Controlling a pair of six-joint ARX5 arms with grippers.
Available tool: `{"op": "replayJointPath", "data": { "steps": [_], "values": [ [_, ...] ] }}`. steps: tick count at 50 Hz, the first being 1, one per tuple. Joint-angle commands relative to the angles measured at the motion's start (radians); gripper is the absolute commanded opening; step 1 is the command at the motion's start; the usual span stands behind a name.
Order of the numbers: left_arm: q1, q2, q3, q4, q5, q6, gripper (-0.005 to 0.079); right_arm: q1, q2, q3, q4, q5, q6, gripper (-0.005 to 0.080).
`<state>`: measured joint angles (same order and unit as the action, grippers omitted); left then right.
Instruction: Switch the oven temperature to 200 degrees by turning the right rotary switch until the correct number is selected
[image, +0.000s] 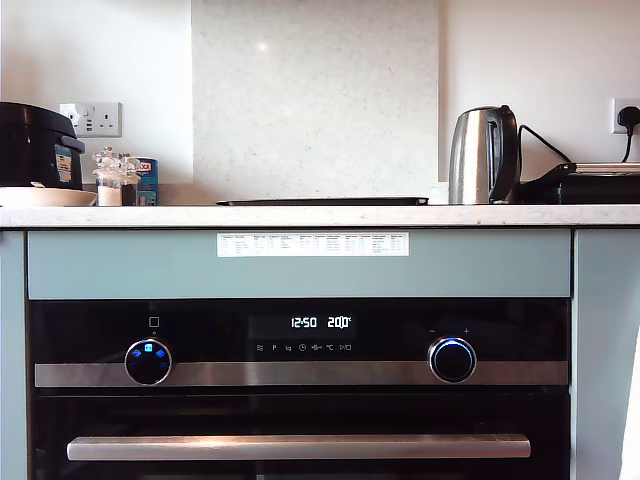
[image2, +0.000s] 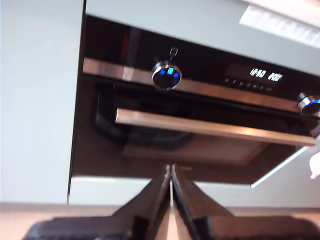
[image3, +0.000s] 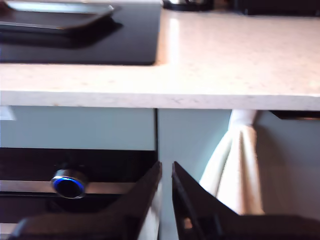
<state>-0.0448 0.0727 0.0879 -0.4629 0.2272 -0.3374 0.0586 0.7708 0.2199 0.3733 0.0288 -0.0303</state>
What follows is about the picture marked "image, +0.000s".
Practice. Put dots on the clear pepper grinder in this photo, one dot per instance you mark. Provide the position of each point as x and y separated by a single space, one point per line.
129 187

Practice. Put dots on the double wall socket with switches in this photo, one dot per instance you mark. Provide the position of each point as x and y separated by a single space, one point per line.
102 120

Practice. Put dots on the oven digital display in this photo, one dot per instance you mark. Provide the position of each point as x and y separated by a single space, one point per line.
302 335

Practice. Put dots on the narrow grey-green cabinet front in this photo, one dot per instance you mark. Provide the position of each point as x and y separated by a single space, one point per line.
12 350

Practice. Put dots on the steel oven trim strip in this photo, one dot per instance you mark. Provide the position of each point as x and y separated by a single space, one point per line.
300 375

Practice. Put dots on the clear salt grinder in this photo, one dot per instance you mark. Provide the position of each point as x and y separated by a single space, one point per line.
108 185

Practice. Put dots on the black built-in oven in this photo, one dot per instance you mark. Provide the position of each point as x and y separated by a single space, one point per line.
300 410

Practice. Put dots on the white wall socket with plug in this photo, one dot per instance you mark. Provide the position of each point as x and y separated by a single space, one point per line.
615 115

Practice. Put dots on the black mains plug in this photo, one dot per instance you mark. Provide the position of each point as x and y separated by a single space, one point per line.
628 119

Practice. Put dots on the grey-green cabinet filler panel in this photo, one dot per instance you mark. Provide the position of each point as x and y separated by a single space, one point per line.
125 265

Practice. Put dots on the blue salt canister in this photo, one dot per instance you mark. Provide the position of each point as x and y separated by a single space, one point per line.
148 182

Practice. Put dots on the white shallow bowl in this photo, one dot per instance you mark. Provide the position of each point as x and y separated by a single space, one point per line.
45 197

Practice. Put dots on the white printed table sticker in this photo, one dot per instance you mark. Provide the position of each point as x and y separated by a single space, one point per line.
312 244

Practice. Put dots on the plain steel-rimmed rotary knob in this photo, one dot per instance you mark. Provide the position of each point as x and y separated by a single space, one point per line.
453 360

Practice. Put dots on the black glass hob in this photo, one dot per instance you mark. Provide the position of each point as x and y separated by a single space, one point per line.
320 202

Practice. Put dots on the black rice cooker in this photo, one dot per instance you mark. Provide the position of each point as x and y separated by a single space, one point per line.
30 145

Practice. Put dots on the stainless steel kettle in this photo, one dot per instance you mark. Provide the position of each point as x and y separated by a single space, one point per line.
472 160

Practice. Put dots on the rotary knob with blue icons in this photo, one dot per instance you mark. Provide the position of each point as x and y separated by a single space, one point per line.
148 362

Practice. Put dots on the wide grey-green cabinet front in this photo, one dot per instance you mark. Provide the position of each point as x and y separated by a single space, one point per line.
600 325

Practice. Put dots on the black and steel toaster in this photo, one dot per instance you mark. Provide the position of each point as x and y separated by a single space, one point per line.
595 187

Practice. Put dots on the pale speckled stone splashback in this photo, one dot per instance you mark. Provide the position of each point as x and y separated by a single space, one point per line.
315 100

